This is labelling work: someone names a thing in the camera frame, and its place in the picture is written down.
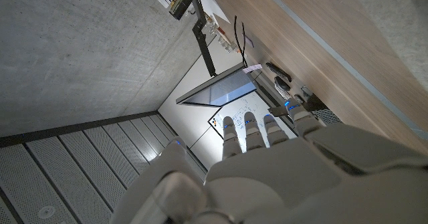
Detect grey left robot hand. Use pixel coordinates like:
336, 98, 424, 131
110, 98, 428, 224

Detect black computer mouse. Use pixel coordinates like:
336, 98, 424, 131
274, 76, 291, 92

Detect computer monitor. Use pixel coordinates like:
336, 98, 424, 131
176, 68, 257, 108

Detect black remote control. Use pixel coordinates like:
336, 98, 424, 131
265, 62, 292, 83

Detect paper tag on monitor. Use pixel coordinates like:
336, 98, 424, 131
242, 63, 263, 74

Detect clear glass jar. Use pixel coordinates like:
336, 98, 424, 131
220, 38, 235, 53

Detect white paper sheet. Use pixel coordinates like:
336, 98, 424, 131
199, 0, 231, 25

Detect round ceiling sensor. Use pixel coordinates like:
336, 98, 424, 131
38, 205, 56, 220

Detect whiteboard with black frame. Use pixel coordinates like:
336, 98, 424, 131
207, 92, 298, 151

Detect black monitor cables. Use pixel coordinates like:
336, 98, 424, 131
233, 15, 250, 68

